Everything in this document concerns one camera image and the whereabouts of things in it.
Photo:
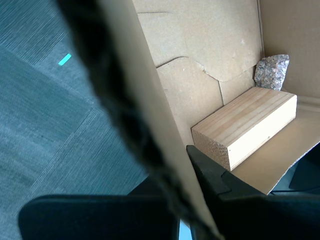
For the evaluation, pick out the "teal floor tape strip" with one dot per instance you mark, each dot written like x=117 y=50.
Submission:
x=64 y=59

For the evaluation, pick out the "speckled beige rock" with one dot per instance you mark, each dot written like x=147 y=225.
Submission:
x=272 y=71

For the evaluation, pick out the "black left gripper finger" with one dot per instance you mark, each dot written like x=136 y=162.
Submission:
x=262 y=217
x=95 y=217

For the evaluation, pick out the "cardboard box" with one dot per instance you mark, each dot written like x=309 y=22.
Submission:
x=205 y=50

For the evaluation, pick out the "light wooden block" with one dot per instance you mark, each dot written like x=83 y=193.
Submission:
x=245 y=125

